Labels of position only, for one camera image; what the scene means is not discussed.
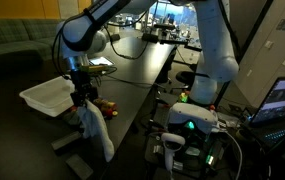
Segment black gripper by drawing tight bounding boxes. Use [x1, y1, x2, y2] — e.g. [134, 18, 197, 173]
[69, 69, 99, 108]

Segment green plush toy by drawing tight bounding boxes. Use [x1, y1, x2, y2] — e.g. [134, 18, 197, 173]
[63, 111, 83, 127]

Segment brown plush toy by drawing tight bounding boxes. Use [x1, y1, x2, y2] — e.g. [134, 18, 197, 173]
[93, 97, 117, 111]

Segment red ball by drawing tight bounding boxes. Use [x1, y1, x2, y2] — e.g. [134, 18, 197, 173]
[103, 108, 114, 118]

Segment white terry towel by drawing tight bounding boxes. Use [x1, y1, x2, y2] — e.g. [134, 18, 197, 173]
[76, 99, 116, 163]

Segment long black block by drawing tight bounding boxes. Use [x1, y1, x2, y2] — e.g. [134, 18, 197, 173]
[50, 130, 83, 152]

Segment short black block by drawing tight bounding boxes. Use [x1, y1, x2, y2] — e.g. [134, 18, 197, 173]
[65, 153, 94, 180]

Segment clear plastic storage container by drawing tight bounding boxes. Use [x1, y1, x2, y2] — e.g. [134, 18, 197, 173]
[19, 75, 77, 118]

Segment tablet with lit screen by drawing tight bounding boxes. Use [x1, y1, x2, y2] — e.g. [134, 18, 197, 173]
[89, 56, 116, 67]

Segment green plaid sofa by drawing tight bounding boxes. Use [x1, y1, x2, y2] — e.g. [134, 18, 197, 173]
[0, 18, 65, 78]

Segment green glowing button box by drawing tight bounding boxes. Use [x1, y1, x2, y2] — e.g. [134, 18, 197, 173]
[178, 92, 189, 103]

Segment white VR controller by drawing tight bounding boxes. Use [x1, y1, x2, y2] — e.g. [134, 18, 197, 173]
[160, 132, 186, 174]

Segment black office chair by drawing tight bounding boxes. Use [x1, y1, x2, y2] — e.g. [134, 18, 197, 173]
[175, 70, 200, 88]

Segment white VR headset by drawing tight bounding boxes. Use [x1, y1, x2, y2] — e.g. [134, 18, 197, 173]
[166, 102, 220, 134]

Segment black equipment rack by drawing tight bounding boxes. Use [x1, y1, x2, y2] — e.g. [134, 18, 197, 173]
[144, 131, 231, 180]

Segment large open laptop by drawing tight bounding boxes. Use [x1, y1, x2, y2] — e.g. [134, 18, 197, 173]
[248, 76, 285, 148]

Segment white cable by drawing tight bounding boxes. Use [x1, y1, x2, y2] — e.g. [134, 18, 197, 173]
[220, 129, 244, 180]

